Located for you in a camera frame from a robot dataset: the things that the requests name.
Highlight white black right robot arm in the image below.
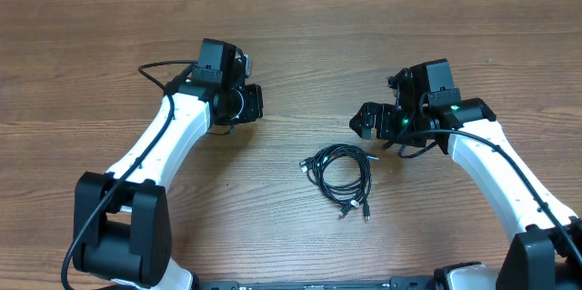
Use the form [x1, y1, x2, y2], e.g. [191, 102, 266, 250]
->
[349, 98, 581, 289]

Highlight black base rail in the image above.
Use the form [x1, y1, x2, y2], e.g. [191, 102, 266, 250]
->
[195, 275, 445, 290]

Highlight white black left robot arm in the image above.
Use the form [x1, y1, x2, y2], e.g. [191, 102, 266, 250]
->
[60, 54, 263, 289]

